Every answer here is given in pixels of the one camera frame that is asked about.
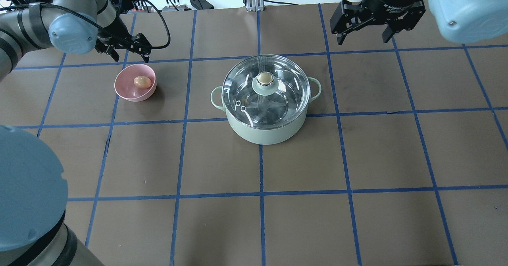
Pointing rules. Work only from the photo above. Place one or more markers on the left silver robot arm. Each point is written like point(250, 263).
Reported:
point(33, 192)

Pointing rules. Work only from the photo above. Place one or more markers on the brown egg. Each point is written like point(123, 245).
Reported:
point(142, 82)

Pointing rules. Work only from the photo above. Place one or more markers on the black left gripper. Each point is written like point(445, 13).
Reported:
point(114, 33)

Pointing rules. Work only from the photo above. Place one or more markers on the black power adapter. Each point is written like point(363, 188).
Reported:
point(201, 4)

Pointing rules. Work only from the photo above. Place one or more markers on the pink bowl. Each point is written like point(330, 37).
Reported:
point(125, 88)

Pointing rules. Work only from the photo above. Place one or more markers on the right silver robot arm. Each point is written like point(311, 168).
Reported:
point(458, 21)

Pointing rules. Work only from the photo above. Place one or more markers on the glass pot lid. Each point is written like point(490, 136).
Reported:
point(266, 92)

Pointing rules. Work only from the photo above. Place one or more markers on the mint green electric pot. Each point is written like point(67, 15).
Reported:
point(265, 137)

